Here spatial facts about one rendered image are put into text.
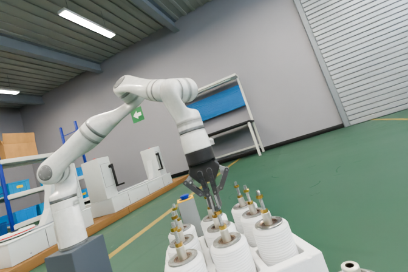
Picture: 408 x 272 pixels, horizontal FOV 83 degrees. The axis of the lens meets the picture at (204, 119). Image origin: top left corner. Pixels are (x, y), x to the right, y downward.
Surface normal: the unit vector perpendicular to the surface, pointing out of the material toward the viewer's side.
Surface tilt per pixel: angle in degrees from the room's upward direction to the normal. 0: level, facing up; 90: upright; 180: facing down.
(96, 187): 90
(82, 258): 90
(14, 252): 90
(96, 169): 90
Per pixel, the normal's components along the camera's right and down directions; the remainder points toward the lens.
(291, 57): -0.35, 0.00
